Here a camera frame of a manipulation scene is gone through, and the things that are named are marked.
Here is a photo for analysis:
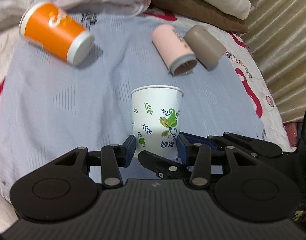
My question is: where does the brown pillow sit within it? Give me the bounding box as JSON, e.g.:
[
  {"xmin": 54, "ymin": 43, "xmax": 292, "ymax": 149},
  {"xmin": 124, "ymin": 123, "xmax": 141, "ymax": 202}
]
[{"xmin": 150, "ymin": 0, "xmax": 249, "ymax": 34}]

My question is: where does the pink cup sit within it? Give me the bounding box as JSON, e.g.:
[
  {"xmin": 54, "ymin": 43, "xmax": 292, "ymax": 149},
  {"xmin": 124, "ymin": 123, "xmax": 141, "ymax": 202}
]
[{"xmin": 152, "ymin": 24, "xmax": 197, "ymax": 76}]

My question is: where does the white cartoon print bedsheet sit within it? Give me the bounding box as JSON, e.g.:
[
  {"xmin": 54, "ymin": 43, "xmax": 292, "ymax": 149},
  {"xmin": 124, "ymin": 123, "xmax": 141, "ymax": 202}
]
[{"xmin": 0, "ymin": 7, "xmax": 297, "ymax": 233}]

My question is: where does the beige curtain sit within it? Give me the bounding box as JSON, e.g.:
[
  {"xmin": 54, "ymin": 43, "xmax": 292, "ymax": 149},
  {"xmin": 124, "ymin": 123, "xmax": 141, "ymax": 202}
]
[{"xmin": 242, "ymin": 0, "xmax": 306, "ymax": 123}]

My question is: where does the taupe grey cup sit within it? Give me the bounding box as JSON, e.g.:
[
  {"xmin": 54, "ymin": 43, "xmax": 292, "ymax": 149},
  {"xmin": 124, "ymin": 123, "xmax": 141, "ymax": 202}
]
[{"xmin": 184, "ymin": 25, "xmax": 226, "ymax": 71}]

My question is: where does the white floral paper cup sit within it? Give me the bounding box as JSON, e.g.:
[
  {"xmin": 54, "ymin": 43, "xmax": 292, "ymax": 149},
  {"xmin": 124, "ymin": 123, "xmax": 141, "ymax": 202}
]
[{"xmin": 131, "ymin": 85, "xmax": 184, "ymax": 159}]

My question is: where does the light blue cloth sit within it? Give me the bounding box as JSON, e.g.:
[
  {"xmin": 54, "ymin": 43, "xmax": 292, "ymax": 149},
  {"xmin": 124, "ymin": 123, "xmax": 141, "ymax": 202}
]
[{"xmin": 0, "ymin": 11, "xmax": 268, "ymax": 203}]

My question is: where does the orange paper cup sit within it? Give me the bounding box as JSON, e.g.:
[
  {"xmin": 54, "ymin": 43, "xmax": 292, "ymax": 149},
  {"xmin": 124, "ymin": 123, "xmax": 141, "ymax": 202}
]
[{"xmin": 19, "ymin": 0, "xmax": 94, "ymax": 66}]

